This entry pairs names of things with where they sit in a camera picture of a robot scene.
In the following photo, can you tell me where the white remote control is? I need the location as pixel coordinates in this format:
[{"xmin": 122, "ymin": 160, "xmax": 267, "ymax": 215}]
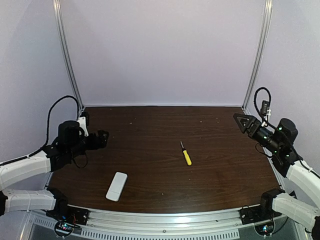
[{"xmin": 105, "ymin": 172, "xmax": 128, "ymax": 202}]

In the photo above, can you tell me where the yellow handled screwdriver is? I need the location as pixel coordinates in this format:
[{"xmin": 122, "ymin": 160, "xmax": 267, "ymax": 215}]
[{"xmin": 180, "ymin": 141, "xmax": 192, "ymax": 166}]

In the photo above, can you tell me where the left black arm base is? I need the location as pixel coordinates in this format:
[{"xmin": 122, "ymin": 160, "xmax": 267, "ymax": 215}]
[{"xmin": 43, "ymin": 205, "xmax": 90, "ymax": 240}]

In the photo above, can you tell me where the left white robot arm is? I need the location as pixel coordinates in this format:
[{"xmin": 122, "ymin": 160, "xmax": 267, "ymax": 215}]
[{"xmin": 0, "ymin": 120, "xmax": 109, "ymax": 219}]

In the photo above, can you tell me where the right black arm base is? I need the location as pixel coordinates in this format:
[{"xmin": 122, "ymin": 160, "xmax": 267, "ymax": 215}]
[{"xmin": 239, "ymin": 205, "xmax": 281, "ymax": 238}]

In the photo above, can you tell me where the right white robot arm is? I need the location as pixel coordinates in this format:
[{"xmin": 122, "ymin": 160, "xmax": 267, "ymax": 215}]
[{"xmin": 233, "ymin": 113, "xmax": 320, "ymax": 240}]

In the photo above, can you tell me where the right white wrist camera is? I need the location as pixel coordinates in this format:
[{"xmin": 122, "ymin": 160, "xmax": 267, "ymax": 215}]
[{"xmin": 260, "ymin": 100, "xmax": 271, "ymax": 127}]

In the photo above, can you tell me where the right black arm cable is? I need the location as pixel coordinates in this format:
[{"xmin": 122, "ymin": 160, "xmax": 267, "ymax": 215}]
[{"xmin": 253, "ymin": 86, "xmax": 272, "ymax": 118}]

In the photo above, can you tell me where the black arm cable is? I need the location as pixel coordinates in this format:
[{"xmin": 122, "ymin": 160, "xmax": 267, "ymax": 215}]
[
  {"xmin": 24, "ymin": 95, "xmax": 81, "ymax": 158},
  {"xmin": 253, "ymin": 86, "xmax": 272, "ymax": 118}
]

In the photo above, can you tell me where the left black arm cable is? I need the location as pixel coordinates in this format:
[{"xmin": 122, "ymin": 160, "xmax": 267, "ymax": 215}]
[{"xmin": 24, "ymin": 95, "xmax": 81, "ymax": 158}]

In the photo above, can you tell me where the front aluminium rail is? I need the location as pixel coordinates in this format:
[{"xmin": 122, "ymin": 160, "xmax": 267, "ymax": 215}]
[{"xmin": 24, "ymin": 197, "xmax": 303, "ymax": 240}]

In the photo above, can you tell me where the right aluminium frame post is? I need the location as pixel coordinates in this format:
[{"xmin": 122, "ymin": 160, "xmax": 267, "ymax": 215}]
[{"xmin": 242, "ymin": 0, "xmax": 273, "ymax": 112}]

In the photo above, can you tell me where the aluminium frame post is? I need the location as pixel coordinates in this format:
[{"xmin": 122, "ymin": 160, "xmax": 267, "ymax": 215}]
[
  {"xmin": 52, "ymin": 0, "xmax": 84, "ymax": 111},
  {"xmin": 242, "ymin": 0, "xmax": 273, "ymax": 112}
]

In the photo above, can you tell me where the left aluminium frame post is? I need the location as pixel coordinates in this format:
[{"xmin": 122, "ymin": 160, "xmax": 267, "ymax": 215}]
[{"xmin": 52, "ymin": 0, "xmax": 84, "ymax": 111}]

